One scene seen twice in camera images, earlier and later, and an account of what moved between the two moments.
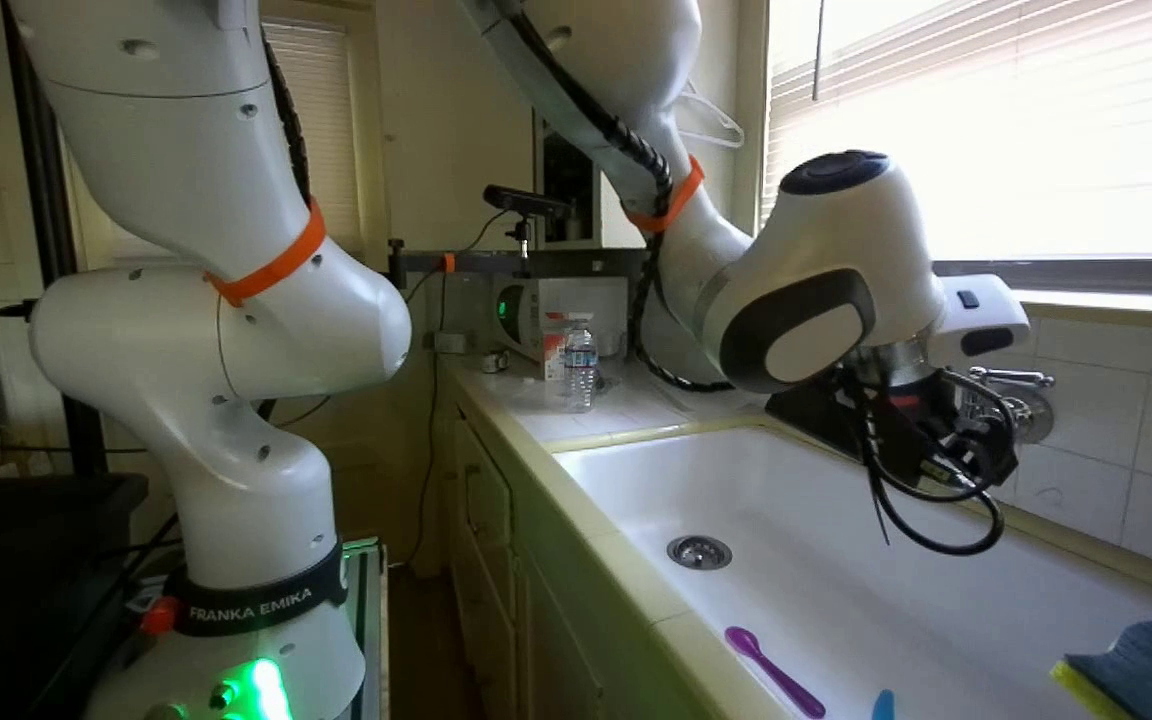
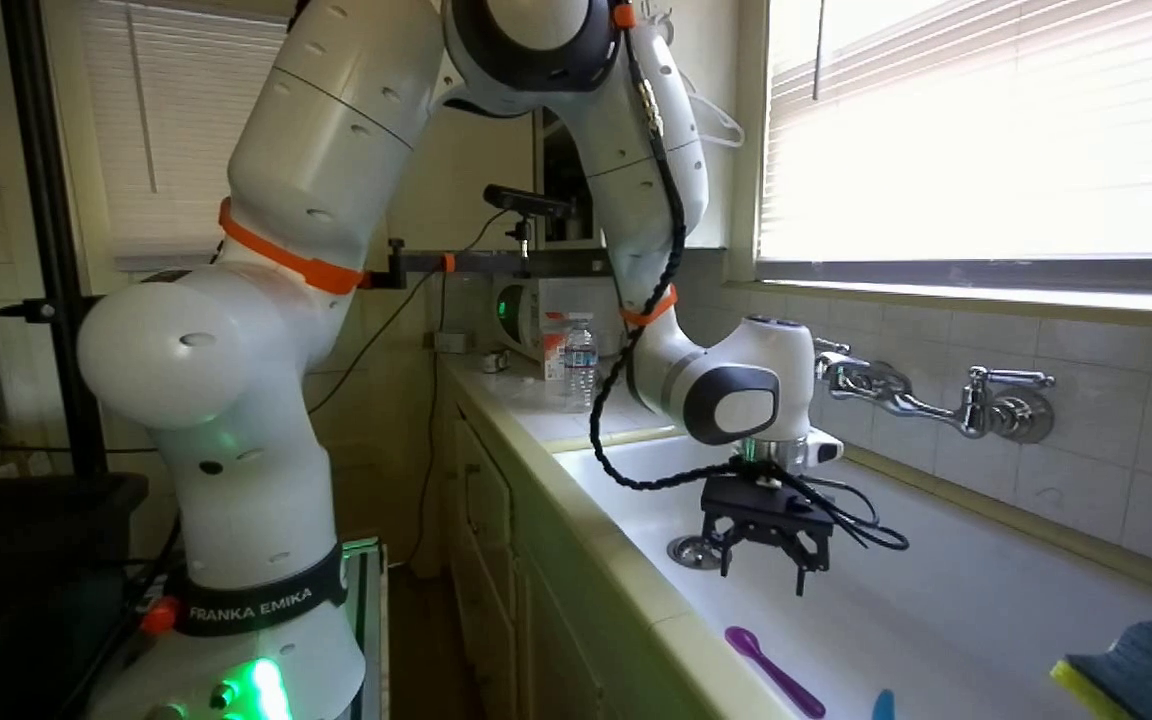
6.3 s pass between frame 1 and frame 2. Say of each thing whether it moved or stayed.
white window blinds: stayed
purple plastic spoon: stayed
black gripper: moved
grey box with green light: stayed
